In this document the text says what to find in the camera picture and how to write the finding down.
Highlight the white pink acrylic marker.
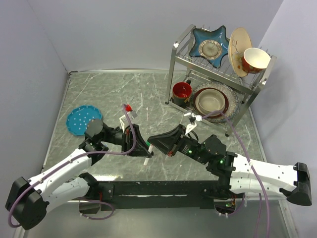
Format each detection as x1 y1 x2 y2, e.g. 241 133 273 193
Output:
143 144 153 166

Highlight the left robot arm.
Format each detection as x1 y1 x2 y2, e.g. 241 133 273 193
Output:
5 119 153 230

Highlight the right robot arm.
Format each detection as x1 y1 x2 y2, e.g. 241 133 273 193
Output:
148 124 312 206

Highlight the beige bowl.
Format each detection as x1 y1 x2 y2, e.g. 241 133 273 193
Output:
195 88 226 116

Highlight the black floral mug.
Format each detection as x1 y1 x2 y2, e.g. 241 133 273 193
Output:
172 79 193 107

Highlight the teal polka dot plate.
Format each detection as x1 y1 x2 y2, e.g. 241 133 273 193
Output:
66 105 103 136

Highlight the dark red plate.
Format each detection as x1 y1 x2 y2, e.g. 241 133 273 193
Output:
193 87 230 119

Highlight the steel dish rack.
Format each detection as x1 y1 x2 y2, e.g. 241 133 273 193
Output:
165 24 277 126

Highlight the blue speckled plate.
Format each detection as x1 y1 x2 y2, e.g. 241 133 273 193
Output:
190 81 239 119

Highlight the blue star shaped dish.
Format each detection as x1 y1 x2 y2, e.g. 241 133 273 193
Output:
189 25 229 68

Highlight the red white bowl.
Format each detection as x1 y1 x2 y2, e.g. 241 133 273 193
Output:
241 48 271 73

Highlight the cream floral plate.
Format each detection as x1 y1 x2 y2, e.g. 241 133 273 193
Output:
228 27 252 77

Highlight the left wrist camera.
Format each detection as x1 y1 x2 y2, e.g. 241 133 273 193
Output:
119 104 138 130

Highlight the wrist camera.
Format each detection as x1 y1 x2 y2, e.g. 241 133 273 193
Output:
119 104 138 130
184 112 202 135

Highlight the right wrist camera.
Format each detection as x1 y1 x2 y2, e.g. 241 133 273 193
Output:
184 112 202 135

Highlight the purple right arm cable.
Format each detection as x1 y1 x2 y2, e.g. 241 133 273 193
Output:
200 110 270 238

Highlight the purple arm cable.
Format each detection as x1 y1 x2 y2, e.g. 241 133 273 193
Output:
200 110 270 238
7 104 137 228

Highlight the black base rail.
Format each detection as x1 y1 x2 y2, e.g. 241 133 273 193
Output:
74 172 248 216

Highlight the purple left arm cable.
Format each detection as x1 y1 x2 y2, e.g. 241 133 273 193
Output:
7 104 137 228

